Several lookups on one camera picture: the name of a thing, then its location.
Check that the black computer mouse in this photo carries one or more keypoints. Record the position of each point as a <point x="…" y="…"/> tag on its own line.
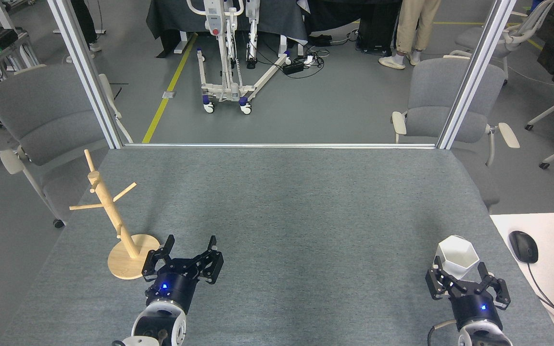
<point x="523" y="246"/>

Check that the table with dark cloth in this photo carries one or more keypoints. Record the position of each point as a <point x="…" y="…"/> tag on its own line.
<point x="171" y="19"/>

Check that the person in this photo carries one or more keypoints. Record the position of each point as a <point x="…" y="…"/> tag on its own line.
<point x="411" y="24"/>
<point x="82" y="19"/>

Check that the white hexagonal cup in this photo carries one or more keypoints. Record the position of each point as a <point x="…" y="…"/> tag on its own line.
<point x="457" y="254"/>

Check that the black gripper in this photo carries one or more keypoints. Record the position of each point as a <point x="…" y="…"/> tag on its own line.
<point x="173" y="286"/>
<point x="476" y="310"/>

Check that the grey chair with cream armrests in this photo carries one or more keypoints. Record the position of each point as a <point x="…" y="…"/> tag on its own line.
<point x="431" y="96"/>
<point x="41" y="115"/>

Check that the black case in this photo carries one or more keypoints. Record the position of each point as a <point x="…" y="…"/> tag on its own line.
<point x="378" y="33"/>

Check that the silver frame post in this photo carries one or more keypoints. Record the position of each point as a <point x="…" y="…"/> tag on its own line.
<point x="475" y="72"/>
<point x="87" y="72"/>

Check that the black power adapter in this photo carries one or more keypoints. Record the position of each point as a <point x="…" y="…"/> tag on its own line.
<point x="293" y="68"/>

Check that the white stand on wheels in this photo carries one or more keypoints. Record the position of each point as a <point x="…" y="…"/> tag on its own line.
<point x="214" y="19"/>

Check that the wooden cup rack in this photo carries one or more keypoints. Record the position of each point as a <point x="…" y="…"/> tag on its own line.
<point x="106" y="202"/>

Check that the silver frame crossbar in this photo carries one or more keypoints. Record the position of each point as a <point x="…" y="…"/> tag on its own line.
<point x="277" y="145"/>

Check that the metal floor plate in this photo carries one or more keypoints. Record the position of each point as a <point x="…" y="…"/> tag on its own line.
<point x="169" y="94"/>

